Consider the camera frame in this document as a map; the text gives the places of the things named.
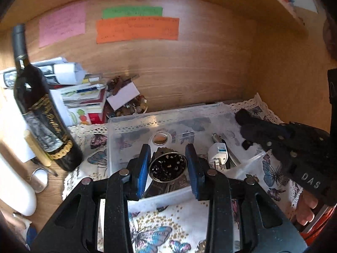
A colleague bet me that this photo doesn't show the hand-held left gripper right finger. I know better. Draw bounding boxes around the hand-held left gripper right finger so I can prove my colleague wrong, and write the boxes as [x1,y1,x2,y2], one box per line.
[185,144,308,253]

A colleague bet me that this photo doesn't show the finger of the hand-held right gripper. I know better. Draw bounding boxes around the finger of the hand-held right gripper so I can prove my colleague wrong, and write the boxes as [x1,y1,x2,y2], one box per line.
[234,109,288,143]
[242,139,283,152]

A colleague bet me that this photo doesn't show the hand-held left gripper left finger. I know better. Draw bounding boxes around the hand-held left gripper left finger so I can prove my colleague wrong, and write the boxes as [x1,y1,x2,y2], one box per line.
[32,144,152,253]

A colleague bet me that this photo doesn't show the clear plastic container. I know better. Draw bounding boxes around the clear plastic container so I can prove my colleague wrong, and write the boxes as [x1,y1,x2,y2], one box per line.
[107,102,261,199]

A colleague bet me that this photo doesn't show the round black metal tin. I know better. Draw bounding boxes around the round black metal tin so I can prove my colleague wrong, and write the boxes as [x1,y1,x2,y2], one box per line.
[148,151,188,183]

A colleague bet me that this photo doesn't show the white plug adapter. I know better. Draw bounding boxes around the white plug adapter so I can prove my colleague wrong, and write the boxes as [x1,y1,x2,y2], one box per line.
[208,142,227,170]

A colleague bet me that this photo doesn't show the white silver handheld device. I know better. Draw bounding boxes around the white silver handheld device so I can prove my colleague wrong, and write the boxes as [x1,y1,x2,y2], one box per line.
[142,130,173,193]

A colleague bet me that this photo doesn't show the person's right hand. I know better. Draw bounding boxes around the person's right hand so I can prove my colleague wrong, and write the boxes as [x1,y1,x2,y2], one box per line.
[296,190,320,226]

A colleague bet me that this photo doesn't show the clear plastic bag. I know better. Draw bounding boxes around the clear plastic bag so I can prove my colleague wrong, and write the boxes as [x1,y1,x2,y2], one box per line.
[226,150,264,181]

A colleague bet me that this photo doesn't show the orange red booklet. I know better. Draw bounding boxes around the orange red booklet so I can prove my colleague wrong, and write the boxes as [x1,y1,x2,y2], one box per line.
[300,204,333,244]

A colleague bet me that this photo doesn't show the butterfly printed lace cloth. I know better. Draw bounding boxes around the butterfly printed lace cloth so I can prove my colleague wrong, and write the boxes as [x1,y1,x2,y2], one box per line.
[62,92,303,253]

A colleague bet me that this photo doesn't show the bowl of brown stones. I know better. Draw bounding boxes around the bowl of brown stones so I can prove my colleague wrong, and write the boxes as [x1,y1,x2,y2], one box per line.
[104,75,148,119]

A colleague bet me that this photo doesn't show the white paper card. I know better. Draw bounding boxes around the white paper card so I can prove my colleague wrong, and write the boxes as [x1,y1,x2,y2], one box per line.
[106,84,140,110]

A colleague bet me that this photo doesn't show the pile of papers and booklets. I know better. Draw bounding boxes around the pile of papers and booklets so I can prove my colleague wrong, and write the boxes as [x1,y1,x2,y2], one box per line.
[0,57,108,125]

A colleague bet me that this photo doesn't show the small round silver tin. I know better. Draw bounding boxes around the small round silver tin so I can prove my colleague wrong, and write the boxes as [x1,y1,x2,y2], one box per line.
[31,167,49,192]

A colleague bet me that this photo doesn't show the yellow tube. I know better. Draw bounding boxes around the yellow tube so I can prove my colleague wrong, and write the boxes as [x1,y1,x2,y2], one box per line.
[24,129,52,167]

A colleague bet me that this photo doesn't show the wooden shelf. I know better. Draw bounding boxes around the wooden shelf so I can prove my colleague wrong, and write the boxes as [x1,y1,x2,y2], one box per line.
[253,0,308,27]

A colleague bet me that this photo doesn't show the white plastic bottle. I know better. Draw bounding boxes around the white plastic bottle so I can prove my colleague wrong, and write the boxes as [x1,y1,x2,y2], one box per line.
[0,150,37,217]

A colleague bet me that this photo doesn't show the orange paper note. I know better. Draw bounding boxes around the orange paper note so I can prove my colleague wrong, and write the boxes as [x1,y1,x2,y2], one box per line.
[96,17,180,44]

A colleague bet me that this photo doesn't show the dark wine bottle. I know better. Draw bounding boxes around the dark wine bottle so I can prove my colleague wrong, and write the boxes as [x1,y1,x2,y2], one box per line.
[12,24,84,172]

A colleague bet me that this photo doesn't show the white dotted paper sheet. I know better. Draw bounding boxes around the white dotted paper sheet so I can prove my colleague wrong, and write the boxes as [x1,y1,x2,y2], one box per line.
[0,87,35,164]

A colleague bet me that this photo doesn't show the green paper note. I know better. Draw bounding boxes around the green paper note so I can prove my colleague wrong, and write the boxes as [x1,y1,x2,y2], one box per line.
[101,6,163,19]

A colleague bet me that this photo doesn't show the pink paper note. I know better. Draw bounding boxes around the pink paper note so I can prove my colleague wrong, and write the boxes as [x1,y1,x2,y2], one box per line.
[39,1,87,48]

